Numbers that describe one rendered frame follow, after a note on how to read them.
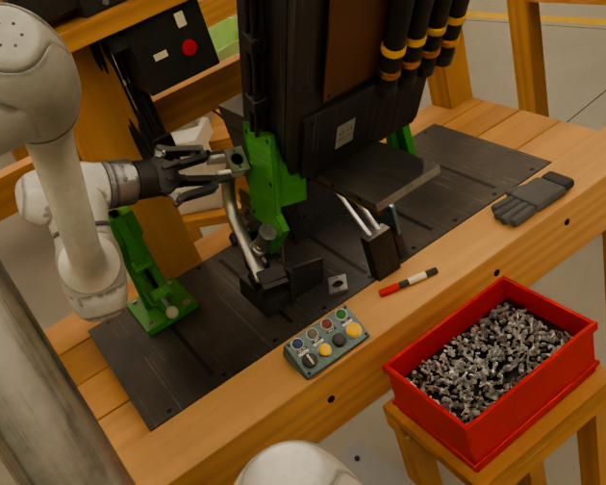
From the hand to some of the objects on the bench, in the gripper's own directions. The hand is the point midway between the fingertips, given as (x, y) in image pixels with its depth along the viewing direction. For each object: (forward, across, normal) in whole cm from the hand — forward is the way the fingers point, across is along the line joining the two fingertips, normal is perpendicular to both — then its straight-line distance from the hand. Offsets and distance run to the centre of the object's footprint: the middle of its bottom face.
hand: (227, 165), depth 142 cm
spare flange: (+18, -30, +6) cm, 35 cm away
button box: (+7, -45, +2) cm, 45 cm away
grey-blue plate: (+32, -26, +2) cm, 42 cm away
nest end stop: (+6, -27, +12) cm, 30 cm away
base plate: (+25, -18, +17) cm, 36 cm away
